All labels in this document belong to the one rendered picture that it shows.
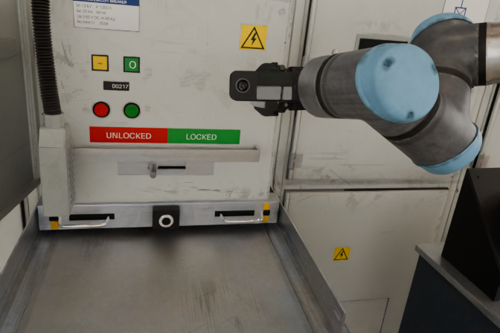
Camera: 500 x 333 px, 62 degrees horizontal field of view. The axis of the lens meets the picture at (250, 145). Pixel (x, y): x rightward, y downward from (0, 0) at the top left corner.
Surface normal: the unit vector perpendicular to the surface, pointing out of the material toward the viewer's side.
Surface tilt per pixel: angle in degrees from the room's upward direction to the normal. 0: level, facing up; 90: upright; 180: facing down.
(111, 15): 90
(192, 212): 90
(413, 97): 72
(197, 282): 0
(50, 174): 90
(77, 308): 0
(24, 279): 0
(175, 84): 90
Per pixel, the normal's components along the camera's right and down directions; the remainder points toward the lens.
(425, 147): -0.13, 0.77
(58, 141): 0.22, -0.15
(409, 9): 0.21, 0.36
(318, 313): 0.09, -0.94
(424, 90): 0.39, 0.04
